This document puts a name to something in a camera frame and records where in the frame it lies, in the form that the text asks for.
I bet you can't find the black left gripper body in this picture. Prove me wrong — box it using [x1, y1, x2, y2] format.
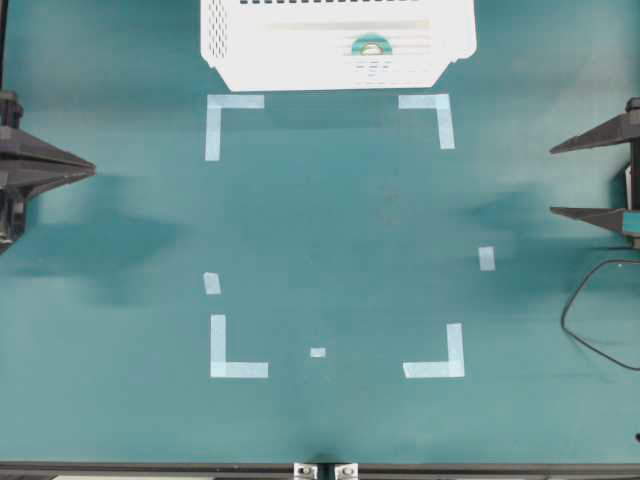
[1, 90, 24, 254]

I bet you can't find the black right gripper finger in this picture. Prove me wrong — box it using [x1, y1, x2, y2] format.
[550, 113, 640, 154]
[550, 207, 639, 236]

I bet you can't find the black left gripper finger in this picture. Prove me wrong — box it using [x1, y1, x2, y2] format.
[1, 170, 95, 201]
[1, 130, 95, 173]

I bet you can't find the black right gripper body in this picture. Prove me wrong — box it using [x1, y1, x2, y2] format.
[626, 97, 639, 210]

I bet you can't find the teal tape roll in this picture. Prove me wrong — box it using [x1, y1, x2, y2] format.
[351, 32, 393, 56]

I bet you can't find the right small tape strip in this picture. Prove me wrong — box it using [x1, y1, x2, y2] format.
[478, 246, 496, 272]

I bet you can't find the small tape strip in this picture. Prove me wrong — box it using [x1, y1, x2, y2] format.
[203, 272, 222, 295]
[478, 246, 496, 272]

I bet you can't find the top right tape corner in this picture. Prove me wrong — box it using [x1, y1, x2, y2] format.
[398, 94, 455, 150]

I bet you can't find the tape corner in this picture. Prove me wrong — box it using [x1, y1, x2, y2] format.
[205, 94, 265, 162]
[403, 323, 465, 379]
[398, 94, 455, 150]
[210, 314, 269, 379]

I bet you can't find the top left tape corner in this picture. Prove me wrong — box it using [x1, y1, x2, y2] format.
[205, 94, 265, 162]

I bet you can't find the left small tape strip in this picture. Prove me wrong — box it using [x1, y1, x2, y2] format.
[203, 272, 222, 295]

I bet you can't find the bottom right tape corner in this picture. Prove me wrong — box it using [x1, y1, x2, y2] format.
[403, 323, 465, 379]

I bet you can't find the white plastic basket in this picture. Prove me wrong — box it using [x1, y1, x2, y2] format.
[200, 0, 477, 92]

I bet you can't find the bottom left tape corner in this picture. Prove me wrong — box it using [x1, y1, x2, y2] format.
[210, 314, 269, 379]

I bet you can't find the black cable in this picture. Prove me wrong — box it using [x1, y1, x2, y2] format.
[560, 258, 640, 371]

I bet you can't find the black table edge frame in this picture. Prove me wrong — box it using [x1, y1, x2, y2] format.
[1, 461, 639, 479]

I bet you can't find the right metal bracket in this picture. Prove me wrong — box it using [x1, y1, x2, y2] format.
[334, 463, 359, 480]

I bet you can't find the metal bracket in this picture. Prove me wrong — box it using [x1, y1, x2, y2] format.
[292, 463, 318, 480]
[334, 463, 359, 480]

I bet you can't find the left metal bracket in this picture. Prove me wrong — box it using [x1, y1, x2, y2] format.
[292, 463, 318, 480]

